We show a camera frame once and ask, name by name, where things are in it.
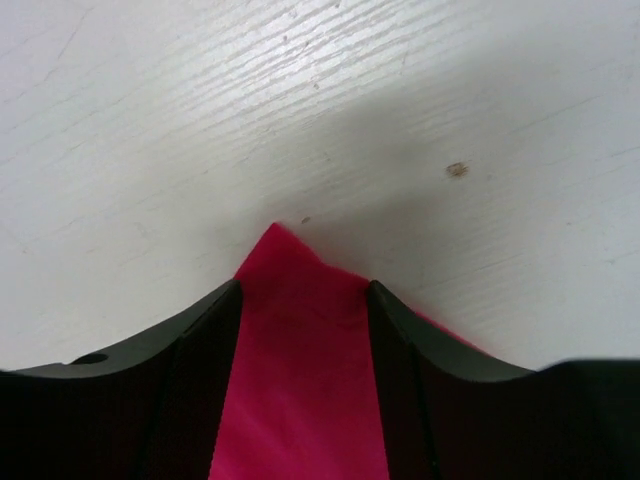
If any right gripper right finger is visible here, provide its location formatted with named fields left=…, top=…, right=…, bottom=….
left=366, top=282, right=639, bottom=479

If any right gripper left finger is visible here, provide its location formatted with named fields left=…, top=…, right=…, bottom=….
left=1, top=281, right=243, bottom=479

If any pink t shirt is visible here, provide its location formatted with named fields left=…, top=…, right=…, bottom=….
left=207, top=221, right=494, bottom=480

